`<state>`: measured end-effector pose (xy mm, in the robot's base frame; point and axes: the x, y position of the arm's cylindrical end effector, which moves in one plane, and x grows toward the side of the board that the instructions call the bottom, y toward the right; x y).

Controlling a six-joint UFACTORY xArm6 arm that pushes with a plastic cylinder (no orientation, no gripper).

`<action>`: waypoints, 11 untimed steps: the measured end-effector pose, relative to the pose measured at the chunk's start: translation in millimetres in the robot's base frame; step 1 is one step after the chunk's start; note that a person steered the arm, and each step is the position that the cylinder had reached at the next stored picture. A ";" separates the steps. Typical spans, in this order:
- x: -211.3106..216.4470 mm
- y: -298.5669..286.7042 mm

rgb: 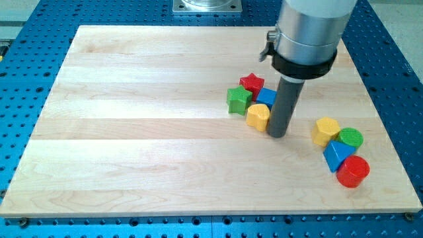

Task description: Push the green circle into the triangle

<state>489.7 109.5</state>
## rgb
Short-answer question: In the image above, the yellow hexagon block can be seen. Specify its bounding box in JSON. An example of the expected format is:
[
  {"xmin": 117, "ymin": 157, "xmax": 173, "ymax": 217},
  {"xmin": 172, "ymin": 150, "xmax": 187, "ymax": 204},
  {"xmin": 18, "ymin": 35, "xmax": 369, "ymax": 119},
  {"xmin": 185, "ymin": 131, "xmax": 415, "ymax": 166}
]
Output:
[{"xmin": 311, "ymin": 117, "xmax": 340, "ymax": 147}]

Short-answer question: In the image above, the blue triangle block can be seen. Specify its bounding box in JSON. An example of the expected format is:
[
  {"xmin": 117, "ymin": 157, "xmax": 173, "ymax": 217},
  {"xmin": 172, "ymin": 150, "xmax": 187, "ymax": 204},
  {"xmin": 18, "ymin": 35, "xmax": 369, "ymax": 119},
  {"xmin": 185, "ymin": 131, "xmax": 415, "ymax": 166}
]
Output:
[{"xmin": 323, "ymin": 140, "xmax": 356, "ymax": 173}]

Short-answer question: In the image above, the green star block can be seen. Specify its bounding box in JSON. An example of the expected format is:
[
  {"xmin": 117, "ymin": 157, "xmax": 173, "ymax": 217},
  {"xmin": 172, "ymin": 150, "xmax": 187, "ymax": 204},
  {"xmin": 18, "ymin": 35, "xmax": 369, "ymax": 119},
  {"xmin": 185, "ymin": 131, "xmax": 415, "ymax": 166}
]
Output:
[{"xmin": 227, "ymin": 85, "xmax": 252, "ymax": 115}]

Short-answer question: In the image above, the red star block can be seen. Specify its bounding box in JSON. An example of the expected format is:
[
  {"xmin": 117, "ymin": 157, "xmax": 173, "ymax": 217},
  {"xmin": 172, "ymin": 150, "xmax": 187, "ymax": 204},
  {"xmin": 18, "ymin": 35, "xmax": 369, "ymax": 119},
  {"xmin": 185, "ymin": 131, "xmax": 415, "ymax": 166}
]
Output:
[{"xmin": 239, "ymin": 73, "xmax": 265, "ymax": 101}]

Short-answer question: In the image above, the green circle block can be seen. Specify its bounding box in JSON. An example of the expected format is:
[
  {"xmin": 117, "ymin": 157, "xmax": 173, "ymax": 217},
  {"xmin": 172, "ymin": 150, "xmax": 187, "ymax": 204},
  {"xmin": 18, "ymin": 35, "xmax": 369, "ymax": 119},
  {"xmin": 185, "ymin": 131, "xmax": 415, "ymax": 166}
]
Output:
[{"xmin": 336, "ymin": 128, "xmax": 364, "ymax": 149}]

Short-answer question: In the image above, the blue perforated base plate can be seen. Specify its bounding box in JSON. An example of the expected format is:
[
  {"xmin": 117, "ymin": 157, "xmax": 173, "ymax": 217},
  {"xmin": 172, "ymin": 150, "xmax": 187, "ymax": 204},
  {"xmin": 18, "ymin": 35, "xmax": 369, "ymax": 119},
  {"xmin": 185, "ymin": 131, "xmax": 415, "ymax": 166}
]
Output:
[{"xmin": 1, "ymin": 0, "xmax": 422, "ymax": 237}]

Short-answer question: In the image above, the blue cube block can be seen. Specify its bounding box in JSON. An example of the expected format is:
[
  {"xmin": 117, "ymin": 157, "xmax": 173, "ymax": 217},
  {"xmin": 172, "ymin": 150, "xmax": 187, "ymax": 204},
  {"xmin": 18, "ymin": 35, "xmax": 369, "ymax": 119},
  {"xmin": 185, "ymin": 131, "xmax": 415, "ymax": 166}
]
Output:
[{"xmin": 256, "ymin": 88, "xmax": 276, "ymax": 110}]

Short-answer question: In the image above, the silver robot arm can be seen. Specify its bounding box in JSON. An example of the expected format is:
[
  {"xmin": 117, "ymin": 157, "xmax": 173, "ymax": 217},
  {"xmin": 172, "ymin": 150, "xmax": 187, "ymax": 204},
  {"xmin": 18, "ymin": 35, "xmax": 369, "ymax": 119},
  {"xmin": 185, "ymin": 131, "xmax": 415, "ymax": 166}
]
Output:
[{"xmin": 259, "ymin": 0, "xmax": 357, "ymax": 80}]

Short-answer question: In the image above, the red cylinder block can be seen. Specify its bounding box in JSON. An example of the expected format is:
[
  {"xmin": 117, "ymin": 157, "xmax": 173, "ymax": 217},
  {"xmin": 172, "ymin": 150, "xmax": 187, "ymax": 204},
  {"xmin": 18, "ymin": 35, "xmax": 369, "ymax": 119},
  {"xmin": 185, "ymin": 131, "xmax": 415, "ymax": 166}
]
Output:
[{"xmin": 336, "ymin": 155, "xmax": 370, "ymax": 188}]

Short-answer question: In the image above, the silver robot mounting plate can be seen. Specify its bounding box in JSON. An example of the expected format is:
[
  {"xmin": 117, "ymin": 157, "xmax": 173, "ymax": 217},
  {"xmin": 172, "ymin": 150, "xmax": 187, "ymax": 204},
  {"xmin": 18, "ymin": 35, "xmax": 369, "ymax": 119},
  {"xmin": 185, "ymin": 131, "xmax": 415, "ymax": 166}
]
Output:
[{"xmin": 172, "ymin": 0, "xmax": 243, "ymax": 14}]

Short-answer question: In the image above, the light wooden board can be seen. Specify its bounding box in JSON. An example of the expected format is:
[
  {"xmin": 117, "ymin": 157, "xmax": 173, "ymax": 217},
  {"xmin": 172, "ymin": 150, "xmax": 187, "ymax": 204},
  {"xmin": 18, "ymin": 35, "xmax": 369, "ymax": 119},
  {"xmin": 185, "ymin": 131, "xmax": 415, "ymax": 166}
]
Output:
[{"xmin": 1, "ymin": 26, "xmax": 422, "ymax": 218}]

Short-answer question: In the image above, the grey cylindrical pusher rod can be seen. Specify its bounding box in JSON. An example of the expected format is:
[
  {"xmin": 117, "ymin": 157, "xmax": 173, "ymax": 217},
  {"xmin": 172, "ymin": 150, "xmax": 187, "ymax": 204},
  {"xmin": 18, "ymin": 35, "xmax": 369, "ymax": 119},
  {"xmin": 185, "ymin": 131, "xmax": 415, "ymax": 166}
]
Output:
[{"xmin": 267, "ymin": 76, "xmax": 305, "ymax": 138}]

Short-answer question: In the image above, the yellow heart block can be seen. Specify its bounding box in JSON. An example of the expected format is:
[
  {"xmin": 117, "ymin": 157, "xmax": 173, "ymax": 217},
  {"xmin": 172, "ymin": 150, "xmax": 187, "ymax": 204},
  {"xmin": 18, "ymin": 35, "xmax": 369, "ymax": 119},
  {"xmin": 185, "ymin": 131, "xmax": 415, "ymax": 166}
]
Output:
[{"xmin": 246, "ymin": 104, "xmax": 270, "ymax": 132}]

